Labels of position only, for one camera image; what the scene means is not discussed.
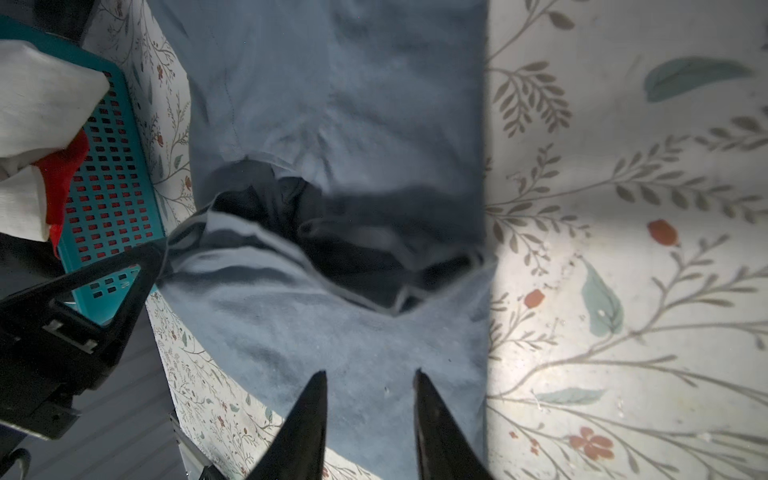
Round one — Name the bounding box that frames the grey-blue t-shirt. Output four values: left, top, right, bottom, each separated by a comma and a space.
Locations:
150, 1, 495, 479

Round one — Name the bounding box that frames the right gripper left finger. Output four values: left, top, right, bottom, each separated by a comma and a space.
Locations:
246, 371, 327, 480

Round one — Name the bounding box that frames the teal plastic laundry basket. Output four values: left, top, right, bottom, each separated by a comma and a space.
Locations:
0, 14, 169, 325

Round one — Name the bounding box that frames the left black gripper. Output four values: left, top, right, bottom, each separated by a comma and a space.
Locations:
1, 238, 166, 440

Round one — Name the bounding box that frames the white garment in basket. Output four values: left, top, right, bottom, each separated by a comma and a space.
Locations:
1, 40, 109, 242

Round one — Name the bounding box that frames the floral table cloth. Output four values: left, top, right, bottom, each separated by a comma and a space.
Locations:
86, 1, 767, 479

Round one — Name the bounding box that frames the red garment in basket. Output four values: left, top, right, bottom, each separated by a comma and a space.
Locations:
34, 129, 89, 257

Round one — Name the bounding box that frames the black t-shirt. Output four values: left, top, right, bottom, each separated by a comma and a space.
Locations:
0, 234, 65, 298

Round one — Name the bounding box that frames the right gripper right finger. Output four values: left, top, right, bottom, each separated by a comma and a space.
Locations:
414, 370, 492, 480

